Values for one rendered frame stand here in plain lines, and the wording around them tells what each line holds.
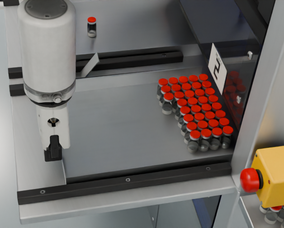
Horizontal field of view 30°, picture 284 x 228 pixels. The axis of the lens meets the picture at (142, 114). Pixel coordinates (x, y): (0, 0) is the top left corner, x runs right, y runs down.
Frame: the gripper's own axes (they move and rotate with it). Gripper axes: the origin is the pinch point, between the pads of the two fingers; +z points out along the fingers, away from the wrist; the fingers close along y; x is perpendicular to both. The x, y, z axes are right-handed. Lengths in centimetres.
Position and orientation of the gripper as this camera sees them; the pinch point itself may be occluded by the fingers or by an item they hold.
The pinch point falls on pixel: (52, 150)
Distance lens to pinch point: 100.9
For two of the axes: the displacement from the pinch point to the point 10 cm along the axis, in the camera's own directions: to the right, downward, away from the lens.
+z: -0.9, 7.1, 7.0
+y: -2.2, -7.0, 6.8
